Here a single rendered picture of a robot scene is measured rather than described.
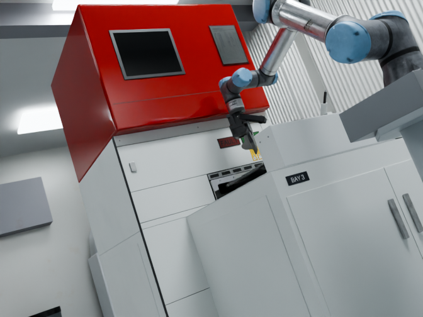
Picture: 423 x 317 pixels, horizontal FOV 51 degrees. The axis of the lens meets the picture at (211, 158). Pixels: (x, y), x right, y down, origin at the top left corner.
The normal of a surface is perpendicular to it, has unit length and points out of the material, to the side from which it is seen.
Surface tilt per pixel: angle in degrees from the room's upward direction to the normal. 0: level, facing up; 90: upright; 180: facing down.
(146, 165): 90
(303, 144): 90
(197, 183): 90
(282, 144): 90
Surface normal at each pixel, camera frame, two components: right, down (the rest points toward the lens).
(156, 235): 0.45, -0.33
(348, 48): -0.81, 0.25
